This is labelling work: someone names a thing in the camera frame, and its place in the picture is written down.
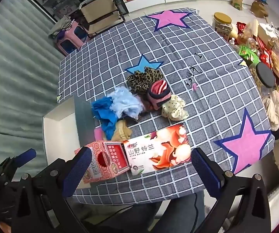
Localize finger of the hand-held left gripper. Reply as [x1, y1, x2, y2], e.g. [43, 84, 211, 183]
[0, 149, 37, 182]

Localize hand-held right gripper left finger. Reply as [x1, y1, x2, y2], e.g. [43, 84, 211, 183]
[10, 146, 94, 233]

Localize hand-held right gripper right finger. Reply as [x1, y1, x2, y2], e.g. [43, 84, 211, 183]
[191, 148, 271, 233]

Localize white cardboard box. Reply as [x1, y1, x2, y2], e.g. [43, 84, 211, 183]
[42, 98, 82, 170]

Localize white box with squirrel print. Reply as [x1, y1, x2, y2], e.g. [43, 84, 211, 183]
[123, 123, 192, 175]

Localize tan cloth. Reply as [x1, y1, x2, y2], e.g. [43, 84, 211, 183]
[110, 119, 133, 142]

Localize cream polka dot cloth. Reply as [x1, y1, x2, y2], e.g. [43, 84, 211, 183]
[161, 95, 189, 121]

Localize light blue fluffy cloth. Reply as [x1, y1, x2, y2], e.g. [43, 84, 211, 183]
[110, 87, 143, 119]

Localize leopard print cloth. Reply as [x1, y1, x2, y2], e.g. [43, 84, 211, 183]
[126, 66, 164, 95]

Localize small pink pad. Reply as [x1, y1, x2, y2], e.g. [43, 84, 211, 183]
[94, 128, 106, 141]

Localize person's legs in jeans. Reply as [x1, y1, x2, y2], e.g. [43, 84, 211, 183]
[101, 190, 206, 233]

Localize grey-green quilted cover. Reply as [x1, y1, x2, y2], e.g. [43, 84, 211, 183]
[0, 0, 66, 170]

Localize grey checked blanket with stars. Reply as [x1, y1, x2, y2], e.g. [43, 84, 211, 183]
[56, 7, 275, 203]

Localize cream knit cloth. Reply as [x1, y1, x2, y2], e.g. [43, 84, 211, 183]
[262, 90, 279, 131]

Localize clear jar with black lid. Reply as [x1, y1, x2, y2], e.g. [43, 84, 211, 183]
[249, 62, 276, 95]

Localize green snack packet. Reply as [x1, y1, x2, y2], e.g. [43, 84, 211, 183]
[238, 45, 260, 65]

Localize pink plastic stool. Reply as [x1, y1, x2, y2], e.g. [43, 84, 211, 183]
[54, 21, 90, 56]

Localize grey cloth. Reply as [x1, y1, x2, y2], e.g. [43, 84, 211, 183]
[48, 15, 75, 38]

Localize plastic jar with gold lid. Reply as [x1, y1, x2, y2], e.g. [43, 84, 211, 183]
[212, 12, 233, 42]

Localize brown cardboard box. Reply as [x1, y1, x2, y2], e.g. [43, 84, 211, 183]
[250, 1, 269, 17]

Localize black cable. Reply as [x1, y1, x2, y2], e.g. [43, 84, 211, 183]
[194, 192, 206, 233]

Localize black frame folding chair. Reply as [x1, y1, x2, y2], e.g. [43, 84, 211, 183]
[79, 0, 126, 39]

